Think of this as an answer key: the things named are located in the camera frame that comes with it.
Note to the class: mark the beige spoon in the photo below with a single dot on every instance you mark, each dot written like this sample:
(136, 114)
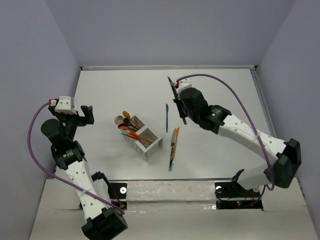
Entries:
(119, 120)

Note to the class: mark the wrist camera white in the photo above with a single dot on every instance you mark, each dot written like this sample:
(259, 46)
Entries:
(65, 105)
(183, 85)

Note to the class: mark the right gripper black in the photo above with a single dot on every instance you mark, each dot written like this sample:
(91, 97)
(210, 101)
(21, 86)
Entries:
(178, 102)

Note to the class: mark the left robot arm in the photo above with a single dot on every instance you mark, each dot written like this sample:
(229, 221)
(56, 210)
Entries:
(103, 219)

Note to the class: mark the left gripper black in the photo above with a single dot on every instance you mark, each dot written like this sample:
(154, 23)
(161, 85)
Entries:
(82, 121)

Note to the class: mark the white utensil caddy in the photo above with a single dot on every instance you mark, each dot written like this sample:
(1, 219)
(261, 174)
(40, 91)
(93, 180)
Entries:
(146, 151)

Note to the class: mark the orange knife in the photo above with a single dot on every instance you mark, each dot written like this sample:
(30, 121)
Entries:
(134, 134)
(176, 142)

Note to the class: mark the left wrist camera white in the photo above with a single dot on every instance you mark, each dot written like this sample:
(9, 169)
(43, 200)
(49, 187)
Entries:
(65, 105)

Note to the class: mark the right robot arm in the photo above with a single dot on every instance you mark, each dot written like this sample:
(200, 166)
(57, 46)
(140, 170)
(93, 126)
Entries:
(282, 158)

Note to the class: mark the red-orange knife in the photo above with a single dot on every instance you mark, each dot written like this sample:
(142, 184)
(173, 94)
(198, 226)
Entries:
(137, 138)

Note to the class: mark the red-orange spoon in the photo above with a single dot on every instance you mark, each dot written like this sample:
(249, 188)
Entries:
(124, 127)

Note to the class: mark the yellow-orange spoon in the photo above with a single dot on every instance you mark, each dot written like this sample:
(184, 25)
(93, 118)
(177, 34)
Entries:
(126, 114)

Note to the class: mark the teal patterned handle knife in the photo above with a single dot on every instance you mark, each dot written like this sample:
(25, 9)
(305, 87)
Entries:
(172, 145)

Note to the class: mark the blue knife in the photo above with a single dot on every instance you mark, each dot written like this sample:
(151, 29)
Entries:
(166, 117)

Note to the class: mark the dark blue spoon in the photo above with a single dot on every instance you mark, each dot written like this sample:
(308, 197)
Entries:
(126, 125)

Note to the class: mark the white cardboard front cover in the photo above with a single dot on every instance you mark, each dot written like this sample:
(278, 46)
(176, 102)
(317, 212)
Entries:
(179, 210)

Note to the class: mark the brown spoon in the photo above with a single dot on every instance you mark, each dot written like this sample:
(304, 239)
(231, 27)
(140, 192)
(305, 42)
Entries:
(130, 123)

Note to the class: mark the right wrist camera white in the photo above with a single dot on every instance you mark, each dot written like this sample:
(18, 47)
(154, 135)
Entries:
(183, 85)

